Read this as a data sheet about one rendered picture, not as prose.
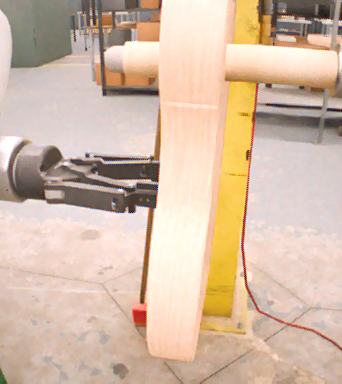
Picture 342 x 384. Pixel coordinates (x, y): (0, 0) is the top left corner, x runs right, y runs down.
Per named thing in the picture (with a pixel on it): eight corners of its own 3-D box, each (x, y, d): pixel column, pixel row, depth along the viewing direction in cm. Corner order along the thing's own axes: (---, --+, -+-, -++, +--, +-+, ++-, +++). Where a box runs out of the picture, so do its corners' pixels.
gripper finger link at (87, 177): (67, 161, 48) (59, 164, 46) (138, 179, 42) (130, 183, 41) (69, 189, 49) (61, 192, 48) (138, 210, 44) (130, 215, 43)
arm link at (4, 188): (-22, 210, 48) (16, 215, 47) (-32, 145, 44) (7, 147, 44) (14, 186, 56) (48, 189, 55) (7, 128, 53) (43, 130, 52)
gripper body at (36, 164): (45, 185, 55) (103, 191, 53) (14, 209, 47) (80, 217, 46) (40, 136, 52) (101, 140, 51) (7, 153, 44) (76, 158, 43)
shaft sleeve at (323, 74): (339, 61, 28) (332, 95, 30) (333, 45, 30) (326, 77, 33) (120, 50, 31) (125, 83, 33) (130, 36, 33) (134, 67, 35)
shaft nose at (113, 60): (122, 53, 31) (125, 77, 33) (129, 41, 33) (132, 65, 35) (100, 53, 32) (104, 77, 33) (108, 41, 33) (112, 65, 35)
